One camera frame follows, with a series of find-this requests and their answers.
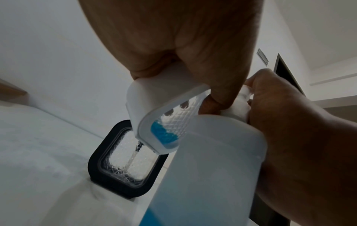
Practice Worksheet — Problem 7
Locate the black soap dispenser container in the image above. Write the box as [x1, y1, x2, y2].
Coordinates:
[88, 120, 170, 200]

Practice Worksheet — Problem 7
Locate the person's right hand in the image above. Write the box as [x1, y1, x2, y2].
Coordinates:
[245, 68, 357, 226]

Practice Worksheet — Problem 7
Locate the dark door frame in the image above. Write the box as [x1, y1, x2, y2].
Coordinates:
[273, 53, 306, 97]

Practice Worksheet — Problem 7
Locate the translucent refill bottle blue liquid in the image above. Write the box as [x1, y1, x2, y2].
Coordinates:
[138, 85, 268, 226]

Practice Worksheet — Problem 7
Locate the silver wall fixture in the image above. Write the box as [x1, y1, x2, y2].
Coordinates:
[257, 48, 270, 67]

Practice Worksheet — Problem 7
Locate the white soap dispenser container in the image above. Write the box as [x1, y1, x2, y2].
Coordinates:
[125, 60, 212, 155]

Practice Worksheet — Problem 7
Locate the person's left hand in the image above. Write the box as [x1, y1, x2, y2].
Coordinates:
[77, 0, 266, 116]

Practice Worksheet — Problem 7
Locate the brown wooden furniture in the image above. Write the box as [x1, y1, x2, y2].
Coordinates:
[0, 78, 30, 102]

